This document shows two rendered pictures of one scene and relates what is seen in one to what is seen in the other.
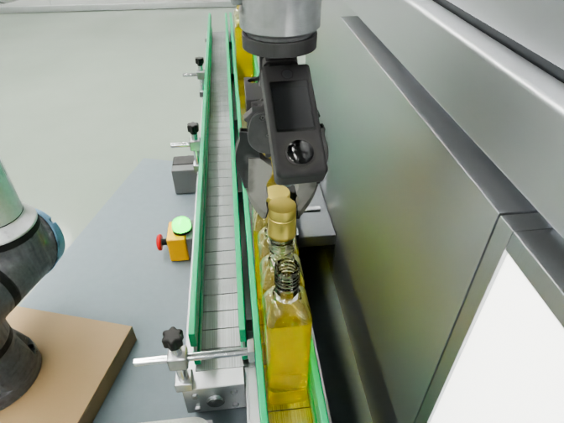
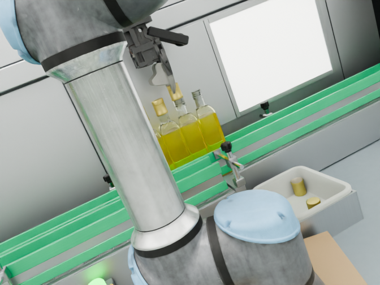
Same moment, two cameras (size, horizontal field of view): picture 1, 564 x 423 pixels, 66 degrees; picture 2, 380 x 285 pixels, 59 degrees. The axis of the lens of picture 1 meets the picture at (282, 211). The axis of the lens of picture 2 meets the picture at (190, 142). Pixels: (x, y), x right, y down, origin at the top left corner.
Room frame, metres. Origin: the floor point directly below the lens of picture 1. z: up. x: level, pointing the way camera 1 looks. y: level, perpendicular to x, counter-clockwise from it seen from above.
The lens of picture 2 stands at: (0.51, 0.96, 1.28)
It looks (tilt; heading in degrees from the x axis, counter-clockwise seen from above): 16 degrees down; 264
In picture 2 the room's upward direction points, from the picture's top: 22 degrees counter-clockwise
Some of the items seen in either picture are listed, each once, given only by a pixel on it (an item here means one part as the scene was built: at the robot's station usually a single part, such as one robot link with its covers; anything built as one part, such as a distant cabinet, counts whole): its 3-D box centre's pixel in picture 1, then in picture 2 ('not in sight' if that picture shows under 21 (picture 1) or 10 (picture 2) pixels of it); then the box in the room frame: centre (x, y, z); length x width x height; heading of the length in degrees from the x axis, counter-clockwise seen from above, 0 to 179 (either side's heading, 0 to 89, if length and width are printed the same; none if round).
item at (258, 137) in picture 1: (279, 90); (144, 43); (0.43, 0.00, 1.31); 0.09 x 0.08 x 0.12; 6
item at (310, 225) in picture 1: (287, 141); not in sight; (1.15, -0.02, 0.84); 0.95 x 0.09 x 0.11; 7
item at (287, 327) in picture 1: (286, 345); (213, 138); (0.34, -0.01, 0.99); 0.06 x 0.06 x 0.21; 7
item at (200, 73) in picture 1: (194, 78); not in sight; (1.39, 0.29, 0.94); 0.07 x 0.04 x 0.13; 97
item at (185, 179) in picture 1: (188, 174); not in sight; (1.04, 0.27, 0.79); 0.08 x 0.08 x 0.08; 7
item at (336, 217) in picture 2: not in sight; (296, 201); (0.22, 0.18, 0.79); 0.27 x 0.17 x 0.08; 97
